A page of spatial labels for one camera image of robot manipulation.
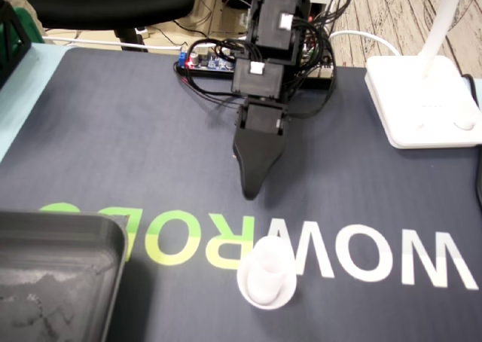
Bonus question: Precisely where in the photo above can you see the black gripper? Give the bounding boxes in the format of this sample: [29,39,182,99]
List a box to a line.
[232,99,291,202]

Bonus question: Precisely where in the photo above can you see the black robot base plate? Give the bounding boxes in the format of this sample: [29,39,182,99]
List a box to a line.
[173,60,337,91]

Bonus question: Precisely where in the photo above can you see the white power cable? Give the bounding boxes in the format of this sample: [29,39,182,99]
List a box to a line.
[43,36,182,52]
[329,30,401,56]

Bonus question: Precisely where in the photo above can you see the thin black cable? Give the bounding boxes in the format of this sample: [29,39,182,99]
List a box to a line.
[285,16,338,120]
[175,38,249,111]

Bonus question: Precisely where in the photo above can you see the dark grey WOWROBO mat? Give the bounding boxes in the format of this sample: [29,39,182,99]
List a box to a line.
[0,47,482,342]

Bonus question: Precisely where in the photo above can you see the servo driver board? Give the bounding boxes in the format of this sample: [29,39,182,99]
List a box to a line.
[300,36,336,80]

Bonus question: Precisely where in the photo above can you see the dark grey plastic tray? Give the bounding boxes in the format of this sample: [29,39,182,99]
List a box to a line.
[0,209,129,342]

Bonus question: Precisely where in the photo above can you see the thick black cable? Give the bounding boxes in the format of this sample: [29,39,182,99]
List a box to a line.
[462,73,482,212]

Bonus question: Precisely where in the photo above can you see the white desk lamp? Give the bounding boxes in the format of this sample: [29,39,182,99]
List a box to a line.
[364,0,482,150]

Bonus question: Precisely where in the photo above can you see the white plastic cup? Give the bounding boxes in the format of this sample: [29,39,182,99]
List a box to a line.
[236,237,297,311]

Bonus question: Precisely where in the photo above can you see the black office chair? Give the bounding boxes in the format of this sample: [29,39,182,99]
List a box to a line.
[18,0,196,53]

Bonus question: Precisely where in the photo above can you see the green container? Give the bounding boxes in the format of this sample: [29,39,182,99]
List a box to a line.
[11,8,43,44]

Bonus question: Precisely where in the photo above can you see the blue circuit board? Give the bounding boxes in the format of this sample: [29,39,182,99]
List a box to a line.
[176,50,236,73]

